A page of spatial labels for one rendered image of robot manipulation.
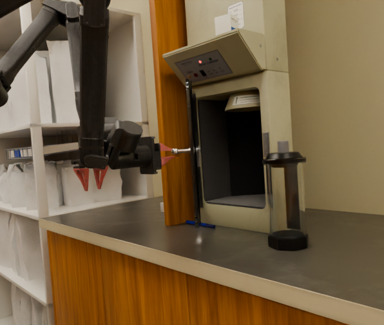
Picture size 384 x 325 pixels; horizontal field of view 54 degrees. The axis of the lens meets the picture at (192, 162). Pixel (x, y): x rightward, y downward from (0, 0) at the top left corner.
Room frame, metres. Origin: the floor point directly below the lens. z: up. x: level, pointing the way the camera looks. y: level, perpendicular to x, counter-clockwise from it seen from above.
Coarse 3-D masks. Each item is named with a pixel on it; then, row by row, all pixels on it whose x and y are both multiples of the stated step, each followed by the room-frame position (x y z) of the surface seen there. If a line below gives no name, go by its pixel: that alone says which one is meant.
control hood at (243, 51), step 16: (240, 32) 1.01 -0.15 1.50; (256, 32) 1.06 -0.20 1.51; (192, 48) 1.14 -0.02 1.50; (208, 48) 1.10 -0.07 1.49; (224, 48) 1.07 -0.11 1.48; (240, 48) 1.04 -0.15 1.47; (256, 48) 1.05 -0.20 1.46; (240, 64) 1.09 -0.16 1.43; (256, 64) 1.06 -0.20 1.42; (208, 80) 1.21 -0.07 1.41
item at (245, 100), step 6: (252, 90) 1.18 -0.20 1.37; (258, 90) 1.18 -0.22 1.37; (234, 96) 1.21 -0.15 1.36; (240, 96) 1.19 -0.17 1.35; (246, 96) 1.18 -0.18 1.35; (252, 96) 1.17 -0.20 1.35; (258, 96) 1.17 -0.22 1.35; (228, 102) 1.23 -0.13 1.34; (234, 102) 1.20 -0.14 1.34; (240, 102) 1.18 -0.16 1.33; (246, 102) 1.17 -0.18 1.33; (252, 102) 1.17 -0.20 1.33; (258, 102) 1.17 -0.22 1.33; (228, 108) 1.21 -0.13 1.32; (234, 108) 1.19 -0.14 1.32; (240, 108) 1.32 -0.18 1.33; (246, 108) 1.33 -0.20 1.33; (252, 108) 1.33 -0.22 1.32; (258, 108) 1.32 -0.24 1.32
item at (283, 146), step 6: (282, 144) 0.95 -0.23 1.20; (288, 144) 0.95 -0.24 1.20; (282, 150) 0.95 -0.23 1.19; (288, 150) 0.95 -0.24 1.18; (270, 156) 0.94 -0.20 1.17; (276, 156) 0.93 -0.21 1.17; (282, 156) 0.92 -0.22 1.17; (288, 156) 0.92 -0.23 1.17; (294, 156) 0.92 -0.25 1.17; (300, 156) 0.93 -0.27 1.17
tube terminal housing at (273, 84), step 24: (192, 0) 1.29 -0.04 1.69; (216, 0) 1.21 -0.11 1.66; (240, 0) 1.14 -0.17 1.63; (264, 0) 1.08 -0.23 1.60; (192, 24) 1.29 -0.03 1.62; (264, 24) 1.08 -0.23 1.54; (264, 72) 1.08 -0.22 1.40; (216, 96) 1.29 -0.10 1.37; (264, 96) 1.09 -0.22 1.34; (288, 96) 1.15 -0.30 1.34; (264, 120) 1.09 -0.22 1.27; (288, 120) 1.14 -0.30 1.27; (264, 168) 1.10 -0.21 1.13; (216, 216) 1.25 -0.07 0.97; (240, 216) 1.17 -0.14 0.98; (264, 216) 1.11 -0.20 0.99
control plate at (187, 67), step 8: (200, 56) 1.14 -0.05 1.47; (208, 56) 1.13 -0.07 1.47; (216, 56) 1.11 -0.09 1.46; (176, 64) 1.23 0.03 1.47; (184, 64) 1.21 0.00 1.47; (192, 64) 1.19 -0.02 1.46; (200, 64) 1.17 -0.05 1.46; (208, 64) 1.15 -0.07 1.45; (216, 64) 1.14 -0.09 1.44; (224, 64) 1.12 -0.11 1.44; (184, 72) 1.24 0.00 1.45; (192, 72) 1.22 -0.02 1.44; (208, 72) 1.18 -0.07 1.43; (216, 72) 1.16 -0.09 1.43; (224, 72) 1.14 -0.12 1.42; (232, 72) 1.13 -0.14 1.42; (192, 80) 1.25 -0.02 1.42; (200, 80) 1.23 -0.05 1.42
